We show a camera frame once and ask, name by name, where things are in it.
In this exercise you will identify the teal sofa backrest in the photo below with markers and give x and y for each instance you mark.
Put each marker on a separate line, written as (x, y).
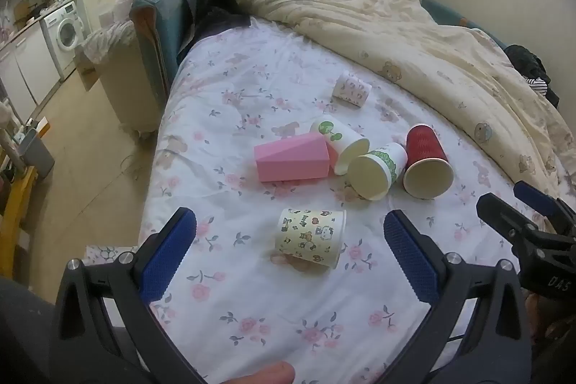
(450, 13)

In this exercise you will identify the pink faceted cup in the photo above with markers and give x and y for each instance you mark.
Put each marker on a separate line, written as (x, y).
(292, 159)

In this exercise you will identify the white kitchen cabinet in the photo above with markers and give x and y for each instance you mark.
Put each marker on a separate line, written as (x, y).
(22, 64)

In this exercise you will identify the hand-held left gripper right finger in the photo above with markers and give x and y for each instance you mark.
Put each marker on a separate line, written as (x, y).
(411, 263)

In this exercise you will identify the white green print paper cup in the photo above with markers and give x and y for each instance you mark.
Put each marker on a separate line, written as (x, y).
(338, 141)
(377, 170)

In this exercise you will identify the dark green garment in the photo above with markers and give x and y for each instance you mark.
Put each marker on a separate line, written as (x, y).
(528, 60)

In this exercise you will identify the black white striped cloth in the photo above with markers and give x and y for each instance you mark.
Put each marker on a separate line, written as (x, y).
(537, 85)

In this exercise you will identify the small pink floral paper cup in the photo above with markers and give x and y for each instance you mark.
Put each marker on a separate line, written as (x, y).
(352, 90)

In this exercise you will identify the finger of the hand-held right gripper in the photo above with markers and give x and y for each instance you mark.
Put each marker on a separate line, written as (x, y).
(506, 218)
(537, 196)

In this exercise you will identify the cardboard box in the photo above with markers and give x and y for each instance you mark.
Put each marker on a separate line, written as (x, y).
(85, 71)

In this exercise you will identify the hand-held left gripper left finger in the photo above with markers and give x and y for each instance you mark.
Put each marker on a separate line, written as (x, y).
(168, 259)

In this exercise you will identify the yellow stool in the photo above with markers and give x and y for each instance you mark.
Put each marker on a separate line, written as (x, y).
(13, 213)

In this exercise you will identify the cream bear print quilt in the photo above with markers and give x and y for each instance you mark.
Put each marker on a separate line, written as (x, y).
(405, 28)

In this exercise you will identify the yellow cartoon print paper cup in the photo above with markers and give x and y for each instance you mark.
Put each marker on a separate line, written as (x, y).
(310, 236)

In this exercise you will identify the white floral bed sheet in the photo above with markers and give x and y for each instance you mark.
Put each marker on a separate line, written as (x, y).
(252, 96)

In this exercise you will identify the grey bin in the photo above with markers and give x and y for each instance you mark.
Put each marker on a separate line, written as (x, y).
(38, 152)

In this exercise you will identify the red ribbed paper cup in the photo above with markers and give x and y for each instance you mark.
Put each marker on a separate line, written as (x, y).
(425, 162)

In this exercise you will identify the teal sofa armrest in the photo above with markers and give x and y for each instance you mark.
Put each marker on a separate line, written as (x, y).
(159, 24)

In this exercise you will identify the white washing machine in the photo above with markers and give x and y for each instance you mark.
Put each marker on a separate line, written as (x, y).
(65, 31)

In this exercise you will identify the white floral box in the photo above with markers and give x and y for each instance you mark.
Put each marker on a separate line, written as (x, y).
(108, 252)

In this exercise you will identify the person's left hand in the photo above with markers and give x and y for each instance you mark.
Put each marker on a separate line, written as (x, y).
(261, 375)

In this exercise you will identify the person's dark grey clothing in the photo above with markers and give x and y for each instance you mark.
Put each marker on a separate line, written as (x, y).
(22, 330)

